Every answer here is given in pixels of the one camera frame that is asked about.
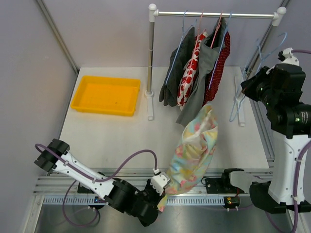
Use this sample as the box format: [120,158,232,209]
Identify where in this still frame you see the blue hanger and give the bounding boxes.
[165,10,197,85]
[229,32,287,122]
[208,11,233,90]

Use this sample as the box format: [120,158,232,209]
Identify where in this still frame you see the red white polka-dot skirt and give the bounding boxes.
[203,32,231,105]

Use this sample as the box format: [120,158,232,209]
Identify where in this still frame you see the pastel floral skirt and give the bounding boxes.
[157,104,218,212]

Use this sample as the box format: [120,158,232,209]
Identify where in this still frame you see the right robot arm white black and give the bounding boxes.
[220,63,311,214]

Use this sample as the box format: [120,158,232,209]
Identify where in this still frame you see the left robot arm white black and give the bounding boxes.
[35,139,171,227]

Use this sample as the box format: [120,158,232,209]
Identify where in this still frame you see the plain grey skirt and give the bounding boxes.
[176,18,227,127]

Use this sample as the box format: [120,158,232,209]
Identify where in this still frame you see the white red floral skirt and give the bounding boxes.
[177,29,208,110]

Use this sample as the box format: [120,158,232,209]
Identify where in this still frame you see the pink hanger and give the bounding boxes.
[190,10,204,66]
[210,11,223,48]

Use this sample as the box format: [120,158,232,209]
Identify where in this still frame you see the dark grey dotted skirt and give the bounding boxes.
[159,27,195,107]

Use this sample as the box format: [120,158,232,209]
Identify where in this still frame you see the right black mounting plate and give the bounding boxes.
[204,178,230,194]

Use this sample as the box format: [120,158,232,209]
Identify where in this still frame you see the silver white clothes rack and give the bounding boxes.
[144,0,289,121]

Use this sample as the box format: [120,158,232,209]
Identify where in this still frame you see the yellow plastic tray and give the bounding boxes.
[70,75,140,117]

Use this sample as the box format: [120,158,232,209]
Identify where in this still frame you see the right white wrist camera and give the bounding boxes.
[278,48,300,66]

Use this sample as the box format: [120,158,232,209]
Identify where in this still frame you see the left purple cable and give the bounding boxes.
[35,143,160,228]

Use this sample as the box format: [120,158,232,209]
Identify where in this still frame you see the white slotted cable duct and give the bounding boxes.
[43,195,225,206]

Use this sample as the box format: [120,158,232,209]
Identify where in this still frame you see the aluminium rail base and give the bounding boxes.
[33,167,298,197]

